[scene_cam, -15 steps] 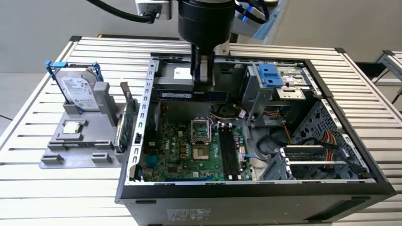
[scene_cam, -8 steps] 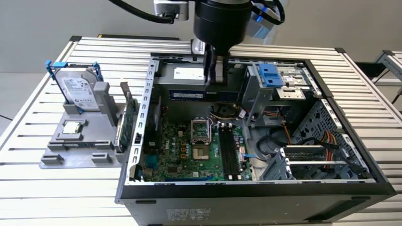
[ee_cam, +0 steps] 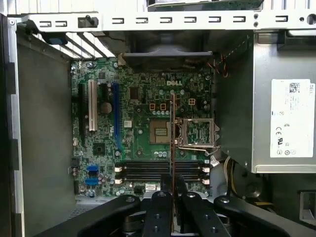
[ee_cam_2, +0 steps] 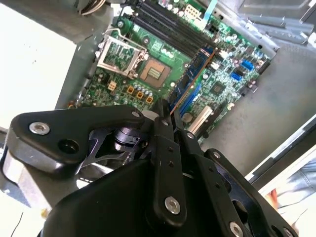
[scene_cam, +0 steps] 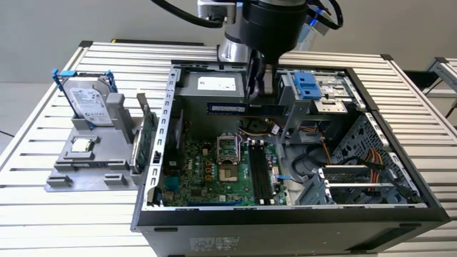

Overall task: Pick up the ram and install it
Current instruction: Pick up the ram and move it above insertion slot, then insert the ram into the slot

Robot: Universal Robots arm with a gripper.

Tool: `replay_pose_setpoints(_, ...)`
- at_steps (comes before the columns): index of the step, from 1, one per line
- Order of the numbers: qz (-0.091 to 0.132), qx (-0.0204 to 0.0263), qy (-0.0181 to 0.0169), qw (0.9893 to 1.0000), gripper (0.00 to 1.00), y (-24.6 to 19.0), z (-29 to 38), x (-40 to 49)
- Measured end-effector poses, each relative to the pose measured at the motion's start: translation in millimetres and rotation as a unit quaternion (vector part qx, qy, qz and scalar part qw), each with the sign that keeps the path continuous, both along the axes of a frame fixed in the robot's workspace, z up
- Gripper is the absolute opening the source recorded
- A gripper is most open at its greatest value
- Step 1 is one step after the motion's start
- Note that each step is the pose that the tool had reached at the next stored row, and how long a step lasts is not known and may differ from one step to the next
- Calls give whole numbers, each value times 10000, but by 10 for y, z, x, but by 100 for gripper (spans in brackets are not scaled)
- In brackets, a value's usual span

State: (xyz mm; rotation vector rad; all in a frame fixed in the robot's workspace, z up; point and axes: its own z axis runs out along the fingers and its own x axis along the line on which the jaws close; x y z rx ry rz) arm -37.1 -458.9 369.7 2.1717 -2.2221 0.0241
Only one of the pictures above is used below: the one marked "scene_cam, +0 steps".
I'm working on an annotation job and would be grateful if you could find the green graphics card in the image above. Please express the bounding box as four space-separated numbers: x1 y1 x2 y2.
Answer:
127 92 159 175

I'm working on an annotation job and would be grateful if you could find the black yellow edge bar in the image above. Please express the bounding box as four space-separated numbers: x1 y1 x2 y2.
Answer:
110 39 205 47

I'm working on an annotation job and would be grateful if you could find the red yellow wire bundle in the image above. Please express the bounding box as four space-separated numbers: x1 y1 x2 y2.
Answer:
363 148 384 193

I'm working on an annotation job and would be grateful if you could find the green motherboard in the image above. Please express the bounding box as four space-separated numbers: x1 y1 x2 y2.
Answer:
162 139 288 207

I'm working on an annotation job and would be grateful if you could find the blue plastic drive latch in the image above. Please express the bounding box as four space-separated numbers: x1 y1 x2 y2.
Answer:
294 72 315 86
298 84 319 100

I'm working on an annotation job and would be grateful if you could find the metal slat side table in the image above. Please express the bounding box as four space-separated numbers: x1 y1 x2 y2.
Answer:
422 56 457 118

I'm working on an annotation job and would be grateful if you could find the blue disk carrier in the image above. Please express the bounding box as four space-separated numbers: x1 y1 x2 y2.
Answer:
51 68 121 129

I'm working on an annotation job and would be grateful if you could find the round black speaker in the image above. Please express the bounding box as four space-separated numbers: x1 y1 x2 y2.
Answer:
245 117 271 133

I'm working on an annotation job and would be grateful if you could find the silver CPU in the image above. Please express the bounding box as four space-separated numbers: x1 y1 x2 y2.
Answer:
70 138 94 151

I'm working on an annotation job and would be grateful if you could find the black data cable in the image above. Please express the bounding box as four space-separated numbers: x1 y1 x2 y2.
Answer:
290 147 322 184

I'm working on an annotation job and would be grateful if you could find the metal socket cover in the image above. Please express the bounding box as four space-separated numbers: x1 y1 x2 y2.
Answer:
215 133 239 164

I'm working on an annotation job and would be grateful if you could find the orange wire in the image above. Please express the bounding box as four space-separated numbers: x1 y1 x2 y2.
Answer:
319 136 331 165

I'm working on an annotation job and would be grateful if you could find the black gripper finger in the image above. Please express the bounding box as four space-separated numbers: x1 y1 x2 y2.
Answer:
262 63 279 105
246 49 264 105

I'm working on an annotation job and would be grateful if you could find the blue expansion slot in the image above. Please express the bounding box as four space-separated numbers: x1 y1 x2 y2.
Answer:
187 201 243 207

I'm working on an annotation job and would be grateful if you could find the CPU socket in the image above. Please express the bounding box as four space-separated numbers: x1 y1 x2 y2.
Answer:
217 165 241 183

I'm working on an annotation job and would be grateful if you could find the grey power supply unit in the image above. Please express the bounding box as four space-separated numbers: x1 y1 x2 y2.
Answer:
175 71 246 134

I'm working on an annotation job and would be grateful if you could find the black open PC case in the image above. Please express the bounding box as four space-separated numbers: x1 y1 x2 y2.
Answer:
130 59 451 257

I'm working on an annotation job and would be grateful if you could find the wire locking lever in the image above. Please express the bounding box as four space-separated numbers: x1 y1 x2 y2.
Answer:
234 133 246 164

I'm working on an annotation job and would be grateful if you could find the perforated grey disk cage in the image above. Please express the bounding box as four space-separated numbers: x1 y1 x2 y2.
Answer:
330 112 420 204

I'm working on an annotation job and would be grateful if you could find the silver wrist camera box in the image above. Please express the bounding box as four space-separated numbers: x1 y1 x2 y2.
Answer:
197 0 239 25

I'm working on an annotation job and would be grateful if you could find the grey parts rack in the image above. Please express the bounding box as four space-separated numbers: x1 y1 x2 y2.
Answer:
42 92 157 191

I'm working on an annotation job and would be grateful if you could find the black RAM slot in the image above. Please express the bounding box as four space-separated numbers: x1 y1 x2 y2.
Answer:
251 139 268 206
261 139 275 206
249 139 263 206
255 139 272 206

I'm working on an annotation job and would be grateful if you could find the grey metal drive cage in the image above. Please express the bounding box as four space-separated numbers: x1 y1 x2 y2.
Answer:
274 71 366 145

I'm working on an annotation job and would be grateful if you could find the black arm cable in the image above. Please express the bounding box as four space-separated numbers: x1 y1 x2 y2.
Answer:
315 0 343 30
147 0 229 29

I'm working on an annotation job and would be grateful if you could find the grey disk bay bracket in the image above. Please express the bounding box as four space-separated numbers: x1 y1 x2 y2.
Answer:
295 164 396 206

